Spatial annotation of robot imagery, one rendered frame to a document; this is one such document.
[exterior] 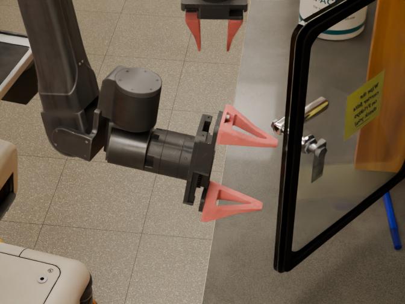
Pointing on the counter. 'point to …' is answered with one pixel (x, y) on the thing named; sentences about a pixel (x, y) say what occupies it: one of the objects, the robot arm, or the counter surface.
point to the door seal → (301, 143)
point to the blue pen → (392, 221)
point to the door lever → (278, 125)
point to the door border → (293, 143)
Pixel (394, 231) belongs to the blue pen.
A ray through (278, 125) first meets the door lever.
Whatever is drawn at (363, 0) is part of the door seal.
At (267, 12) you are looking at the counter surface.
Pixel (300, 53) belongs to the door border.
